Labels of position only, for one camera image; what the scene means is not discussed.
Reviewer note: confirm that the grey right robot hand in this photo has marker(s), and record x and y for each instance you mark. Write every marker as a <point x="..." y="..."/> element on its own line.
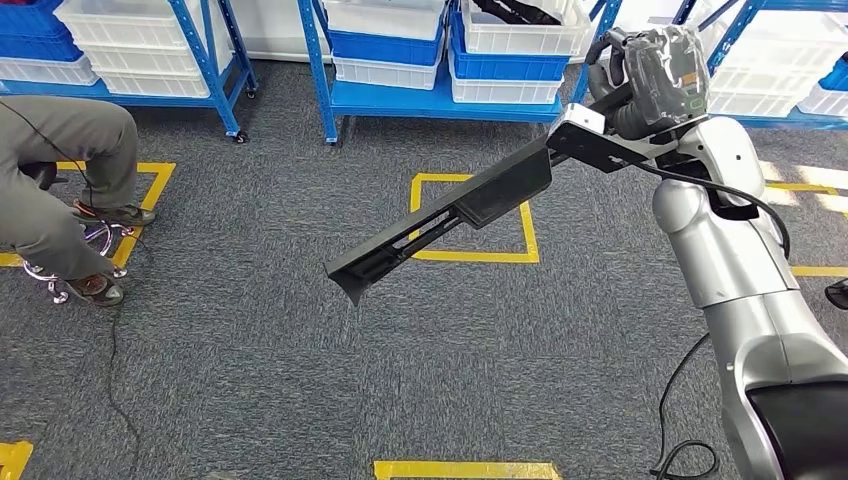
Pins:
<point x="662" y="79"/>

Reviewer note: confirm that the long black plastic part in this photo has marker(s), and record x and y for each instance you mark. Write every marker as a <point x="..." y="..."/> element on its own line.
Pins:
<point x="510" y="185"/>

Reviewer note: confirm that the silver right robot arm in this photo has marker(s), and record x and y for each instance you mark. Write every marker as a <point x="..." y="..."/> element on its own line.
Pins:
<point x="729" y="265"/>

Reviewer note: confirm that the blue metal shelf rack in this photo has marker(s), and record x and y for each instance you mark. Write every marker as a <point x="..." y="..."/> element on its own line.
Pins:
<point x="430" y="102"/>
<point x="166" y="102"/>
<point x="782" y="122"/>

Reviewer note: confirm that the black curved part in crate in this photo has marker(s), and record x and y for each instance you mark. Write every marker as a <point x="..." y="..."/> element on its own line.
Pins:
<point x="517" y="12"/>

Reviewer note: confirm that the white plastic crate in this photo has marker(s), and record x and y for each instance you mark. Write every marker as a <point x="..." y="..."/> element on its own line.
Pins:
<point x="775" y="63"/>
<point x="384" y="74"/>
<point x="119" y="23"/>
<point x="146" y="60"/>
<point x="152" y="85"/>
<point x="503" y="91"/>
<point x="384" y="20"/>
<point x="523" y="40"/>
<point x="755" y="102"/>
<point x="46" y="71"/>
<point x="825" y="102"/>

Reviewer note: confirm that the chrome base stool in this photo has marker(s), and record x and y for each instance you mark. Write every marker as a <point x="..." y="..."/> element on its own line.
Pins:
<point x="99" y="233"/>

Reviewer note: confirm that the seated person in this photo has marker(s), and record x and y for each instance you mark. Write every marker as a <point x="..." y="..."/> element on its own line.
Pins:
<point x="66" y="132"/>

